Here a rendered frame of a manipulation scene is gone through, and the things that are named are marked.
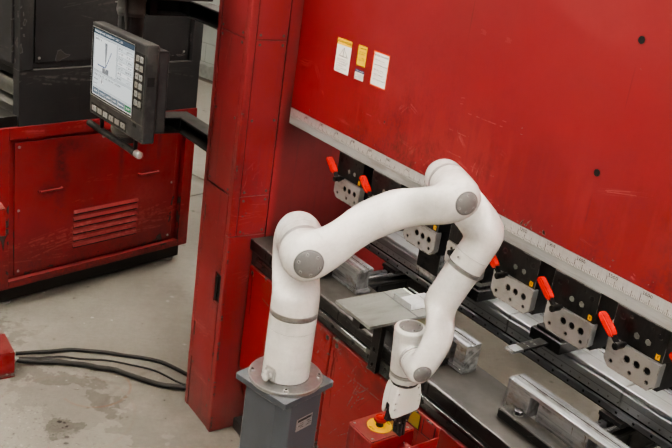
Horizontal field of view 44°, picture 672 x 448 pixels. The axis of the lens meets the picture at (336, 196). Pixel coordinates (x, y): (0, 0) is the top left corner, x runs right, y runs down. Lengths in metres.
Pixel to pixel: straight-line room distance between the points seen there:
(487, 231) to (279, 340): 0.57
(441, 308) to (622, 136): 0.60
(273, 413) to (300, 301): 0.30
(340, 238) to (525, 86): 0.67
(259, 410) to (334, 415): 0.84
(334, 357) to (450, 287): 0.89
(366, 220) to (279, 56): 1.26
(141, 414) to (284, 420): 1.70
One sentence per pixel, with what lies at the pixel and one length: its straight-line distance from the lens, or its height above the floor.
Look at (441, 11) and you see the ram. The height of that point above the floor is 1.89.
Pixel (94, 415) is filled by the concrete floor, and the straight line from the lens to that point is 3.78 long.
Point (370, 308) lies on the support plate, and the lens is 2.60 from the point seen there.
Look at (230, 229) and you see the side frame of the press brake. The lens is 3.24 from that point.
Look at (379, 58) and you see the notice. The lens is 2.74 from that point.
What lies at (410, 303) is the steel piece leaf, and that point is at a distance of 2.67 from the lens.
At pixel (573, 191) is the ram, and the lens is 2.19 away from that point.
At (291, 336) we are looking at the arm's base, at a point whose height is 1.15.
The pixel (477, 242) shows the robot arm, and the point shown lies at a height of 1.41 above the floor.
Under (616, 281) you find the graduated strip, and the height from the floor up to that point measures 1.39.
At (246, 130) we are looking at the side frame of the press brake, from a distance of 3.13.
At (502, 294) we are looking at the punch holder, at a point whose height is 1.19.
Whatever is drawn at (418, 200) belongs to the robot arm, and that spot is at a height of 1.52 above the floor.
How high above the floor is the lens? 2.15
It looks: 19 degrees down
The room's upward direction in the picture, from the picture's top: 8 degrees clockwise
